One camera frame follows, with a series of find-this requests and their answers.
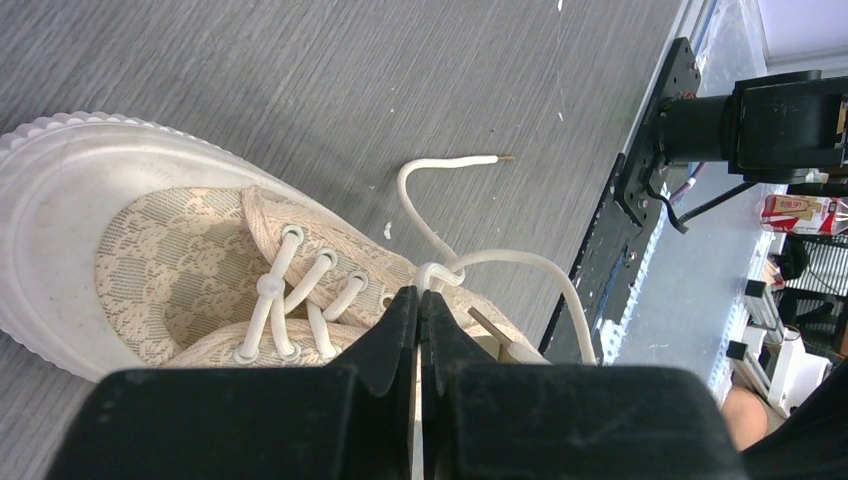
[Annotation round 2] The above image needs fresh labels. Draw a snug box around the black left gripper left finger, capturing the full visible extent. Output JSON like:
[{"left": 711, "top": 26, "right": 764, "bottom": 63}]
[{"left": 47, "top": 286, "right": 418, "bottom": 479}]

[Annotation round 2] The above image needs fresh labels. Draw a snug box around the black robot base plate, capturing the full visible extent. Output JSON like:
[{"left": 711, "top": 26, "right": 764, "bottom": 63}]
[{"left": 569, "top": 37, "right": 700, "bottom": 363}]

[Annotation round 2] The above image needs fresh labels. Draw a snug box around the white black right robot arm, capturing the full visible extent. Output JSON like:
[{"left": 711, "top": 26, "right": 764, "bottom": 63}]
[{"left": 657, "top": 70, "right": 847, "bottom": 185}]

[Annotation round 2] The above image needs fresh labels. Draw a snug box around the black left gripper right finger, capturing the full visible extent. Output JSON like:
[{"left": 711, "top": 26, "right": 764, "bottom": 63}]
[{"left": 419, "top": 292, "right": 746, "bottom": 479}]

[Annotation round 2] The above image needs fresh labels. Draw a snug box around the beige lace sneaker with laces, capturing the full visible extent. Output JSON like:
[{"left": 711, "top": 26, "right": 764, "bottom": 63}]
[{"left": 1, "top": 112, "right": 597, "bottom": 381}]

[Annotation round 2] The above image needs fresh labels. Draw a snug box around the red white carton box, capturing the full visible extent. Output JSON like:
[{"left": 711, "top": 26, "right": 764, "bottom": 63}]
[{"left": 760, "top": 194, "right": 847, "bottom": 236}]

